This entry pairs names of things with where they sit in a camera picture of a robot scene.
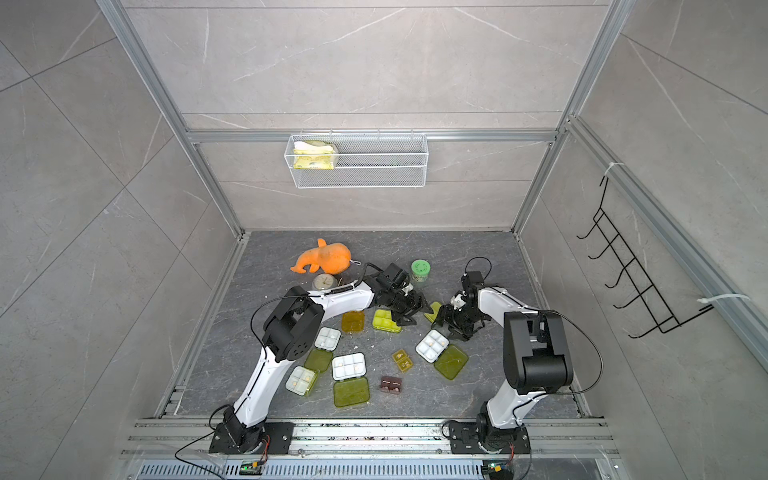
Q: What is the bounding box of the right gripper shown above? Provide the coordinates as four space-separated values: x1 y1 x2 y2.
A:
432 304 485 340

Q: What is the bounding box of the small green pillbox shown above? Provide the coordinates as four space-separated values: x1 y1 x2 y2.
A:
424 302 442 323

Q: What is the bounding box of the green lid six-cell pillbox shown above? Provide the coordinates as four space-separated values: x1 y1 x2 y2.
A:
372 309 402 334

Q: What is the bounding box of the amber lid small pillbox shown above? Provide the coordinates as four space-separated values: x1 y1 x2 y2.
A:
341 311 365 334

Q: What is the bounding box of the small yellow clear pillbox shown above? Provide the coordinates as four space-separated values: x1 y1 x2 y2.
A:
392 349 413 372

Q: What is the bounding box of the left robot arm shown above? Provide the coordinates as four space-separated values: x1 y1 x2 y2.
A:
207 263 430 455

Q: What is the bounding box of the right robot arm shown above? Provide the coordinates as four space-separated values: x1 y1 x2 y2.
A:
434 268 574 455

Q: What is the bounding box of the green lidded jar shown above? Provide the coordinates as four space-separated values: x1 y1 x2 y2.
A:
411 259 431 283

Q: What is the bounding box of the dark red small pillbox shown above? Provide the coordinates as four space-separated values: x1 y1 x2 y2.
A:
379 376 403 394

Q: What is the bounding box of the orange whale toy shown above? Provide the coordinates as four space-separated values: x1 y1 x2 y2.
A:
291 238 352 275

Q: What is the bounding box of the left green four-cell pillbox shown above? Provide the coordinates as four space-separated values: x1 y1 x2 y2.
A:
304 327 342 374

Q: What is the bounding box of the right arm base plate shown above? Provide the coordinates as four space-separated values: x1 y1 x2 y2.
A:
443 420 531 455

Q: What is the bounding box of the white wire wall basket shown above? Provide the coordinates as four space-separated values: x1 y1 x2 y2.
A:
284 132 429 189

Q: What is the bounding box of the black wall hook rack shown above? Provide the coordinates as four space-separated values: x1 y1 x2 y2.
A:
576 176 714 340

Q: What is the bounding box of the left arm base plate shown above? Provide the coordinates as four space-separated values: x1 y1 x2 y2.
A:
208 421 295 455

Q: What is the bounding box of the metal base rail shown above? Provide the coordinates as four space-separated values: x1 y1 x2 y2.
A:
118 417 629 479

